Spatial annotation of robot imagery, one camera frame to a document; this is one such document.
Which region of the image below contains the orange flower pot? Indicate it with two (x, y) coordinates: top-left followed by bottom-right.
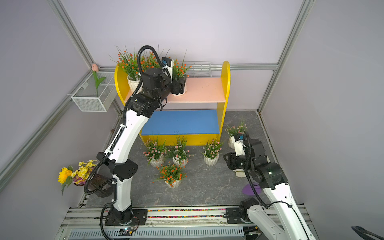
(156, 162), (187, 188)
(140, 47), (163, 72)
(173, 52), (189, 80)
(111, 46), (140, 92)

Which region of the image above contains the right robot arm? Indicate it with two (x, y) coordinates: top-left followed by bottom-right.
(224, 138), (315, 240)

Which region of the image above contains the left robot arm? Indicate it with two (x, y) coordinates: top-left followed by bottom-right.
(98, 67), (179, 225)

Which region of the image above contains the yellow rack with coloured shelves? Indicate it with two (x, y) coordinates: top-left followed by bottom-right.
(114, 60), (232, 147)

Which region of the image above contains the white grey work glove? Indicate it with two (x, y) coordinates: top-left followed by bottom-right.
(234, 169), (246, 178)

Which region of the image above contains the pink flower pot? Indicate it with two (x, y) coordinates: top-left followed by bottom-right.
(225, 120), (248, 149)
(203, 140), (223, 166)
(143, 139), (168, 168)
(172, 136), (191, 168)

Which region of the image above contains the pink flower pot far right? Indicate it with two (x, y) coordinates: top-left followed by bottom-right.
(225, 120), (248, 149)

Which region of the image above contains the pink flower pot middle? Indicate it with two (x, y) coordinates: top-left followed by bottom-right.
(172, 136), (191, 168)

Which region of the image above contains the pink flower pot far left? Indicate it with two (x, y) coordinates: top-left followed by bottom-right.
(143, 139), (168, 168)

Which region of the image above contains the pink artificial tulip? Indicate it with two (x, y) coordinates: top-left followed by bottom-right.
(92, 64), (106, 97)

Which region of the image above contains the sunflower bouquet in basket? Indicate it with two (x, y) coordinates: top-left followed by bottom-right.
(58, 160), (98, 194)

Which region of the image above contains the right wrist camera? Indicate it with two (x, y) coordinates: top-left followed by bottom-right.
(233, 134), (245, 157)

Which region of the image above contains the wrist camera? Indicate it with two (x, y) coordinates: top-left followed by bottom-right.
(162, 57), (174, 82)
(233, 134), (245, 157)

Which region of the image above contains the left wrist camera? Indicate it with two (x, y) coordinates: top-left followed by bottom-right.
(162, 57), (174, 82)

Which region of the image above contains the white wire rail basket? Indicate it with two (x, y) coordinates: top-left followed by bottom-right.
(186, 61), (212, 78)

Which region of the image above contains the purple trowel pink handle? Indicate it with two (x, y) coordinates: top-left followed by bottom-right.
(242, 183), (262, 196)

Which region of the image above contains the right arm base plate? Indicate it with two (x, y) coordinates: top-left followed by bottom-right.
(223, 206), (250, 224)

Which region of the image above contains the white wire wall basket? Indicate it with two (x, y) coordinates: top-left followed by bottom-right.
(71, 72), (117, 113)

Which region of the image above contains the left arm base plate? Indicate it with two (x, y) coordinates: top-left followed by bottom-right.
(105, 209), (148, 226)

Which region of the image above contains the black corrugated left cable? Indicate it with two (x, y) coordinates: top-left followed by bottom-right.
(83, 44), (164, 240)

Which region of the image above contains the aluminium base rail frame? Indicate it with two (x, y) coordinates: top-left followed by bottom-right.
(55, 205), (319, 240)

